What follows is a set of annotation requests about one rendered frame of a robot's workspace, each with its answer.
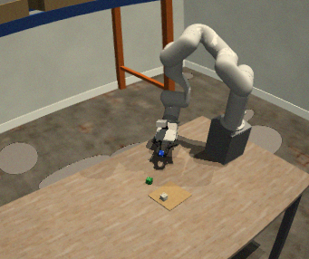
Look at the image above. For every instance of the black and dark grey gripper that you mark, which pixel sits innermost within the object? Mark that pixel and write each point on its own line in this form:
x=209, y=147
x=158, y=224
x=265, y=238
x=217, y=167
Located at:
x=165, y=137

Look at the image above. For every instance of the white die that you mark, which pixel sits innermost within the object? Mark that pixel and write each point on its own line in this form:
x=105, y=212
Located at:
x=163, y=197

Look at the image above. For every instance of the green die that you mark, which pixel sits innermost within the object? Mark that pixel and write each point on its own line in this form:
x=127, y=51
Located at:
x=149, y=180

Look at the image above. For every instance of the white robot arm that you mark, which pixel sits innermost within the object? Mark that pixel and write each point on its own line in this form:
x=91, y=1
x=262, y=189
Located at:
x=238, y=79

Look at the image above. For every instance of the tan flat mat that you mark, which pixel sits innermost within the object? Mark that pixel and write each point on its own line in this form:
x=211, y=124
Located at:
x=176, y=195

